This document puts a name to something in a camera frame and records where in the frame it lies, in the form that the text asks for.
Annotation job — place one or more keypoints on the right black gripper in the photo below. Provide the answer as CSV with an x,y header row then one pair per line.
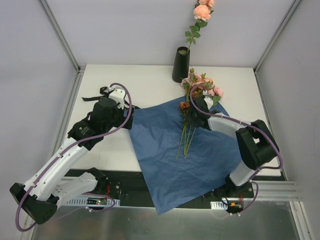
x,y
194,118

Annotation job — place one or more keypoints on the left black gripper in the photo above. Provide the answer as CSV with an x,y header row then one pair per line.
x,y
128,117

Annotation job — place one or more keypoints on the pink orange flower bunch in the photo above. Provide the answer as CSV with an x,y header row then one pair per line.
x,y
197,87

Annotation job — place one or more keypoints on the blue wrapping paper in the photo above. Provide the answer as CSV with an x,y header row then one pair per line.
x,y
176,168

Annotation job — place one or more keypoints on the peach rose stem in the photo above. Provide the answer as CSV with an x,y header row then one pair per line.
x,y
202,13

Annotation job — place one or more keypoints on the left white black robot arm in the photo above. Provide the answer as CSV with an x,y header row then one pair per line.
x,y
42,195

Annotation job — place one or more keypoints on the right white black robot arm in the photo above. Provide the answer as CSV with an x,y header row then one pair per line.
x,y
255,142

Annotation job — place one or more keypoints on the black tapered vase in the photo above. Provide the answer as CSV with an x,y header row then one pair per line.
x,y
181,64

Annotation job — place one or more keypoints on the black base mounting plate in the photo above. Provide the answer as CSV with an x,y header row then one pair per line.
x,y
131,189

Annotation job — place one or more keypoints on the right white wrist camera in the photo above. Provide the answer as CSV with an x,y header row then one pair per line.
x,y
207,98

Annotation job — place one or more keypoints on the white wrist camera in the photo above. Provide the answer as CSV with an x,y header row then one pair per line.
x,y
207,98
117,94

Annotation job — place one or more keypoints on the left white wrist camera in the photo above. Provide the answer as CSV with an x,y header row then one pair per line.
x,y
117,94

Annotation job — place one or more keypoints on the left aluminium frame post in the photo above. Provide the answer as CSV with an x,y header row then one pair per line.
x,y
59,33

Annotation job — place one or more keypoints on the aluminium frame post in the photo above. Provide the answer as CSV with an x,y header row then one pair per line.
x,y
295,4
59,33

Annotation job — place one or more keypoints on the right white cable duct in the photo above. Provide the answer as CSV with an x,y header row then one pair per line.
x,y
218,205

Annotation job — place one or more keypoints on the white cable duct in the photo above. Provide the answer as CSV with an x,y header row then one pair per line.
x,y
92,201
218,205

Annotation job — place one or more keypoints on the left white cable duct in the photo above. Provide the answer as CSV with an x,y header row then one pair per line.
x,y
92,201

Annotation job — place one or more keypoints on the right aluminium frame post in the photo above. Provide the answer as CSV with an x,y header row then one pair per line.
x,y
295,4

